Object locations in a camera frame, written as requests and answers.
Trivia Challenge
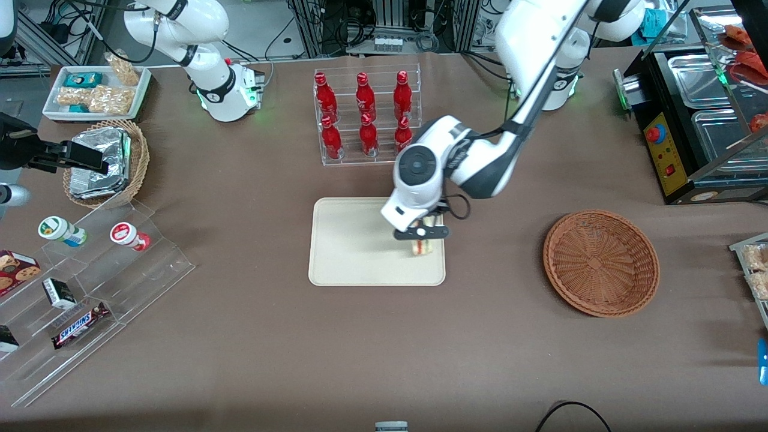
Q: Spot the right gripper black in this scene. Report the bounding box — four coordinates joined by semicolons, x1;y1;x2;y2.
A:
0;113;110;176

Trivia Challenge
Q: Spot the white rectangular snack tray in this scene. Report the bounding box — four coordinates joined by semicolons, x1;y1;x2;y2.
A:
42;65;152;124

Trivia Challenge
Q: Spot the cream plastic serving tray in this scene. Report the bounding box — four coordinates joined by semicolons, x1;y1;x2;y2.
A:
308;197;446;287

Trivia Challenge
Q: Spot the small deep wicker basket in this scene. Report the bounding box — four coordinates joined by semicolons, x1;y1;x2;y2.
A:
62;119;151;209

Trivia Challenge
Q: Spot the round brown wicker basket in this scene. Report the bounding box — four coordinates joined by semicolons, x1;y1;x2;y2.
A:
543;209;661;317

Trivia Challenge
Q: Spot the white tray with crackers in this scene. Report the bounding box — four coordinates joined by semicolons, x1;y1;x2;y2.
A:
729;233;768;332

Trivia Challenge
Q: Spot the silver foil wrapped package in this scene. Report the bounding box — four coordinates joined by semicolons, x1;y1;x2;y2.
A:
69;127;132;200

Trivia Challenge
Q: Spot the clear bag of puffed snacks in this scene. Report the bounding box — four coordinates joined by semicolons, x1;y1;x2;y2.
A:
56;87;92;109
89;85;136;116
105;50;140;86

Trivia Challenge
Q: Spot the teal snack box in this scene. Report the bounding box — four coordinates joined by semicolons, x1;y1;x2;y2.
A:
64;72;104;89

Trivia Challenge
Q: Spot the green lid yogurt cup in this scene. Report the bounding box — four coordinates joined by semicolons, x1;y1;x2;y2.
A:
38;216;88;248

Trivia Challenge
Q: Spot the red lid yogurt cup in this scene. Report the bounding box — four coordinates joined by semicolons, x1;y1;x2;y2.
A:
110;221;151;252

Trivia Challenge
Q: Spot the red cola aluminium bottle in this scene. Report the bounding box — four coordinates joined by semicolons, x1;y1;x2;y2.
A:
394;116;415;154
356;72;377;118
314;72;338;122
321;116;344;160
359;113;380;157
394;71;413;119

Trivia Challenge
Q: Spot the red cookie box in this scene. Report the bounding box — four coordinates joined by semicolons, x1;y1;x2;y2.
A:
0;249;42;298

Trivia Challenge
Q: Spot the small black white box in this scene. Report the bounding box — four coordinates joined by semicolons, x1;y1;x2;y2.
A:
42;277;77;311

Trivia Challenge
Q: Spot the clear acrylic stepped shelf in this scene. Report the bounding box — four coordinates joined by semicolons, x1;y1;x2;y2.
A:
0;198;196;409

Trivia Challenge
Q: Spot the brown Snickers bar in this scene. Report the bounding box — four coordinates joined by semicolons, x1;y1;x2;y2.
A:
51;301;111;350

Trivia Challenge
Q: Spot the clear acrylic bottle rack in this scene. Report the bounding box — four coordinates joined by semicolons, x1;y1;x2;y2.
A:
313;63;422;167

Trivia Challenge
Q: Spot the silver warmer side fitting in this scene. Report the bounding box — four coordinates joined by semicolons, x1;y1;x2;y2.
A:
613;68;638;112

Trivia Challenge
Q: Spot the black food warmer cabinet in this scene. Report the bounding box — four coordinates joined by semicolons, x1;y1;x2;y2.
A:
624;6;768;206

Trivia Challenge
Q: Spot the teal cloth bundle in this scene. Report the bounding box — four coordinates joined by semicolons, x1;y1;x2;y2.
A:
639;8;676;44

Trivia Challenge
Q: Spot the steel food pan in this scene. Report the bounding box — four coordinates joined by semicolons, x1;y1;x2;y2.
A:
692;110;768;173
668;54;731;110

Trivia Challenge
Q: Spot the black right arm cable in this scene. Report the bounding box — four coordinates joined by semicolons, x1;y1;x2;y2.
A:
90;0;166;65

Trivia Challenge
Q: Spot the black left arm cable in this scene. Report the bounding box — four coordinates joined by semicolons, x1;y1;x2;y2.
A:
444;0;595;221

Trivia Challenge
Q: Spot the black arm base cable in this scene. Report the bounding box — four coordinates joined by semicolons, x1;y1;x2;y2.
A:
462;51;517;82

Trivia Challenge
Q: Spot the black looped table cable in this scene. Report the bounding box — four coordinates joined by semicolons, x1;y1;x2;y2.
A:
536;400;613;432

